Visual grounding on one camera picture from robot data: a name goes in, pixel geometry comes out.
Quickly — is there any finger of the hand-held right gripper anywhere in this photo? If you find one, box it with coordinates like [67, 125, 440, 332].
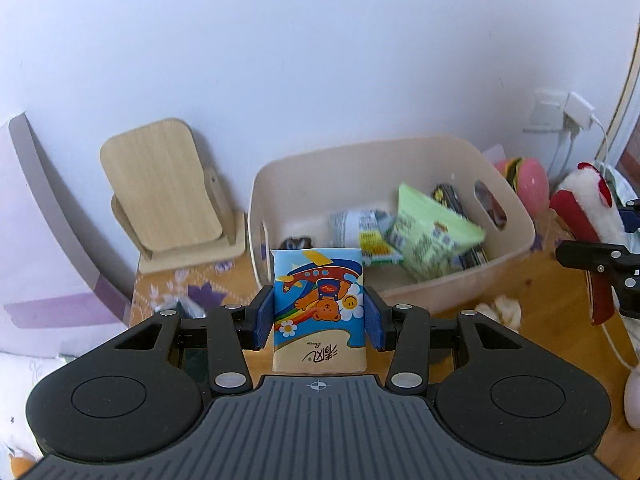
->
[617, 200, 640, 233]
[556, 240, 640, 318]

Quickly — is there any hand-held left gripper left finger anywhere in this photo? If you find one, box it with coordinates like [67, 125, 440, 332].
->
[115, 285, 276, 396]

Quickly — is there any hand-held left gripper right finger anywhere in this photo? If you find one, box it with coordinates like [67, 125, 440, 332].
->
[367, 287, 523, 395]

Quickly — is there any red and white plush toy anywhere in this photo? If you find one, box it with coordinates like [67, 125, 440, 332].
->
[549, 162, 626, 328]

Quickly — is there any cartoon bear tissue packet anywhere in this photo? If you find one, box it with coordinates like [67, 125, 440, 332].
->
[270, 247, 368, 373]

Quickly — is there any grey green snack packet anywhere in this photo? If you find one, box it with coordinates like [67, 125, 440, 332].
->
[327, 208, 406, 267]

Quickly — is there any light green snack bag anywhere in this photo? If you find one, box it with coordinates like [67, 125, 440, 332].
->
[387, 183, 487, 283]

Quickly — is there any black patterned box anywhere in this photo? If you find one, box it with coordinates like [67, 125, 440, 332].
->
[431, 183, 488, 270]

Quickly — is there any beige plastic storage bin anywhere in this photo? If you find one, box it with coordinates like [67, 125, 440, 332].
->
[247, 134, 537, 316]

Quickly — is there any pink burger toy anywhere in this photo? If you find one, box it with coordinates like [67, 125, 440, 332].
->
[495, 156, 551, 218]

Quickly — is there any floral patterned table mat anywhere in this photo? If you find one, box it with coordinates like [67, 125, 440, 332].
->
[131, 255, 261, 321]

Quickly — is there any wooden desk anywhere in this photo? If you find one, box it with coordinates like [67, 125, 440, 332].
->
[129, 240, 640, 461]

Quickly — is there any cream sock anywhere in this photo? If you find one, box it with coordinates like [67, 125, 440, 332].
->
[474, 296, 522, 331]

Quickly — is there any white charger plug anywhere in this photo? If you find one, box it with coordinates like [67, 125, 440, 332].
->
[562, 91, 596, 133]

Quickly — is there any white power strip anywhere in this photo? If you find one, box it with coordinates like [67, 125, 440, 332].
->
[624, 365, 640, 431]

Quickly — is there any wooden tabletop mirror stand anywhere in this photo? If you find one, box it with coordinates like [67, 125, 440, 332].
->
[99, 118, 248, 275]

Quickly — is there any purple and white board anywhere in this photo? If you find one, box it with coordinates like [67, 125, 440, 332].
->
[0, 112, 133, 358]

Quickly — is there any orange and white plush toy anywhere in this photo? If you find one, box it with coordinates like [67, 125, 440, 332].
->
[9, 454, 37, 479]

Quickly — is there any white charger cable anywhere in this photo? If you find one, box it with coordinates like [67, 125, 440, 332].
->
[547, 127, 576, 181]

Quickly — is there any white power strip cord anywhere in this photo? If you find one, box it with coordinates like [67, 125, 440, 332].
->
[600, 320, 633, 373]

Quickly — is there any white door frame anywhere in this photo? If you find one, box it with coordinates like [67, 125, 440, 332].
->
[597, 50, 640, 161]

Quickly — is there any white wall socket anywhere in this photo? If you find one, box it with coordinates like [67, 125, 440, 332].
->
[525, 89, 566, 133]

